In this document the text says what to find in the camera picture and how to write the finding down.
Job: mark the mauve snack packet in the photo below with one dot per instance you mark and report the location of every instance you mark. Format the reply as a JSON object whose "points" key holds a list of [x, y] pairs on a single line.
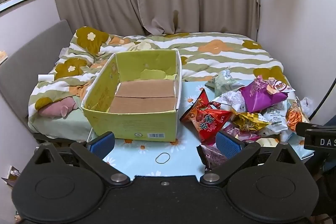
{"points": [[211, 154], [237, 134]]}

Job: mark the gold foil snack packet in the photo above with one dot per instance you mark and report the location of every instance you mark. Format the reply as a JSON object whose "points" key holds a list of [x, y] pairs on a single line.
{"points": [[249, 121]]}

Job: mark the floral striped blanket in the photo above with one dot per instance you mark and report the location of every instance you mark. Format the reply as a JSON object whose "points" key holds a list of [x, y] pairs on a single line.
{"points": [[210, 61]]}

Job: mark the pale green bed sheet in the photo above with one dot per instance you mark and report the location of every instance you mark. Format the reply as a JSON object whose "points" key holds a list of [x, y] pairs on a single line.
{"points": [[60, 125]]}

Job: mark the small white tube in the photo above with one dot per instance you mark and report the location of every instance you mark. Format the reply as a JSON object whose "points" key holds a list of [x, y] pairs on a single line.
{"points": [[46, 78]]}

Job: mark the crumpled white tissue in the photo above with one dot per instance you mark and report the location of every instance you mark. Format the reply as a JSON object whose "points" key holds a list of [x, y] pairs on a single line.
{"points": [[306, 103]]}

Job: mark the pile of mixed snack bags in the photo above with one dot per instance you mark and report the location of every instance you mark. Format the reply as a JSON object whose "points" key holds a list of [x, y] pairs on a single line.
{"points": [[262, 96]]}

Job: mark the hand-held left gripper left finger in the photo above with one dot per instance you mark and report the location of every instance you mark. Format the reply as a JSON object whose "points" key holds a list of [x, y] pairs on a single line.
{"points": [[101, 144]]}

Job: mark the rubber band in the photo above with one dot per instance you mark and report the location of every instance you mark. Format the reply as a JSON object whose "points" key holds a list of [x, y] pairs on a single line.
{"points": [[156, 159]]}

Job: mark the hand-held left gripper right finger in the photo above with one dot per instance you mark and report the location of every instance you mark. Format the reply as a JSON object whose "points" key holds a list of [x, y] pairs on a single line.
{"points": [[229, 144]]}

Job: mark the yellow-green cardboard box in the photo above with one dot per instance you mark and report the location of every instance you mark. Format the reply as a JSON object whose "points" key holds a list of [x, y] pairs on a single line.
{"points": [[131, 124]]}

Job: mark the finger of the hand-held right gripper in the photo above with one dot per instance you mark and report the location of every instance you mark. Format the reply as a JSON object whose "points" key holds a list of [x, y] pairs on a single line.
{"points": [[303, 127]]}

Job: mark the grey padded headboard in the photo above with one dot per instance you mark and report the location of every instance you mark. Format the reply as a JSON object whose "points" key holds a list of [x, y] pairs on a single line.
{"points": [[31, 56]]}

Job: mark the light blue daisy tablecloth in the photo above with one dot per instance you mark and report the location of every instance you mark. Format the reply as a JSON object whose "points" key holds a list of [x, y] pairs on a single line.
{"points": [[183, 153]]}

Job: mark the pink plush toy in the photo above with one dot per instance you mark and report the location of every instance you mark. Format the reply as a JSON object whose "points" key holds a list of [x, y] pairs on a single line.
{"points": [[56, 108]]}

